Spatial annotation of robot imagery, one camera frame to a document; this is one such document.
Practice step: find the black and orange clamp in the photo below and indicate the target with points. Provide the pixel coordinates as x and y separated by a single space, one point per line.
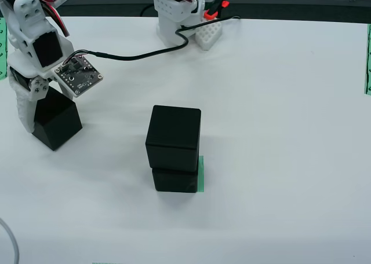
216 6

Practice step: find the small black camera board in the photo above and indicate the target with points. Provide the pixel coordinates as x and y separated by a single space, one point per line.
79 76

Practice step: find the black cube block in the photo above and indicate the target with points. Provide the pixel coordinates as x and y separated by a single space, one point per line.
174 181
58 122
174 131

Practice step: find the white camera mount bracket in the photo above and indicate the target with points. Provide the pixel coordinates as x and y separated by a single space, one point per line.
46 73

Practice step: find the white honeycomb base plate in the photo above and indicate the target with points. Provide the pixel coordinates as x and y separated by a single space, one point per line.
208 35

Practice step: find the green striped square marker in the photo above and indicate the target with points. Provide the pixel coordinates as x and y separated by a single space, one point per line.
201 174

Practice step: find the green strip with arrows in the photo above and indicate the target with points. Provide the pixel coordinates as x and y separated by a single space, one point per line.
368 58
3 44

